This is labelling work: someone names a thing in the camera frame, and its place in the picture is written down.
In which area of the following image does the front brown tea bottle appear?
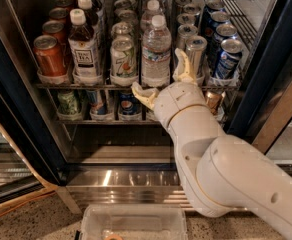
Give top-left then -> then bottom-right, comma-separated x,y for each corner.
68,9 -> 101,78

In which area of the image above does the front slim silver can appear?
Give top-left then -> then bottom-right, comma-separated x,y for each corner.
186,35 -> 207,77

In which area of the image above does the orange cable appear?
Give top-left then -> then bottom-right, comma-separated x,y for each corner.
0,190 -> 56,224

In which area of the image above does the open glass fridge door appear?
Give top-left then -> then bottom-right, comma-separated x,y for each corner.
0,85 -> 57,216

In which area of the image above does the lower pepsi can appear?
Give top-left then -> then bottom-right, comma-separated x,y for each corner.
119,91 -> 139,115

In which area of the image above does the front blue pepsi can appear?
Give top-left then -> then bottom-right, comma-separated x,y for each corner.
213,39 -> 243,80

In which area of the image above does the orange soda can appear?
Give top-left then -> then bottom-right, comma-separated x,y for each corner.
33,35 -> 67,77
55,0 -> 74,11
49,7 -> 69,25
42,20 -> 67,56

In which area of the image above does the clear plastic bin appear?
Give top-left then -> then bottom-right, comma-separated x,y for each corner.
78,204 -> 188,240

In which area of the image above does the lower gold can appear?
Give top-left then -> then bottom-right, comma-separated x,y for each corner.
205,91 -> 225,115

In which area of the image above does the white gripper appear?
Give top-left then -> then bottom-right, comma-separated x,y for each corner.
131,48 -> 205,128

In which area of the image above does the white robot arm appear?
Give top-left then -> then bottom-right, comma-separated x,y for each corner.
132,49 -> 292,240

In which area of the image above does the blue pepsi can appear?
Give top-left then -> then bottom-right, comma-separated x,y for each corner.
201,0 -> 226,28
203,10 -> 232,42
213,39 -> 243,80
208,24 -> 238,67

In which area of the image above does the front green white soda can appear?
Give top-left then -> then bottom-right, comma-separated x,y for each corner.
110,37 -> 137,78

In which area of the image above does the green white soda can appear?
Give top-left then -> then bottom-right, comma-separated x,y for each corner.
117,10 -> 138,27
110,37 -> 137,78
111,22 -> 134,39

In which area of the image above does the lower green can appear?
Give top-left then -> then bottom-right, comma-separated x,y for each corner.
57,90 -> 81,115

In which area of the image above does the lower blue white can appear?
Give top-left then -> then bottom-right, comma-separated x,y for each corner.
86,90 -> 107,115

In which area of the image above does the slim silver can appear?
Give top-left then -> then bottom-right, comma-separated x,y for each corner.
176,13 -> 196,26
176,24 -> 198,50
186,35 -> 207,77

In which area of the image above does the clear plastic water bottle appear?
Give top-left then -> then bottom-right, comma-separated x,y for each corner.
141,15 -> 172,87

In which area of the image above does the front orange soda can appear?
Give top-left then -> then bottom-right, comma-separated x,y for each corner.
33,35 -> 67,77

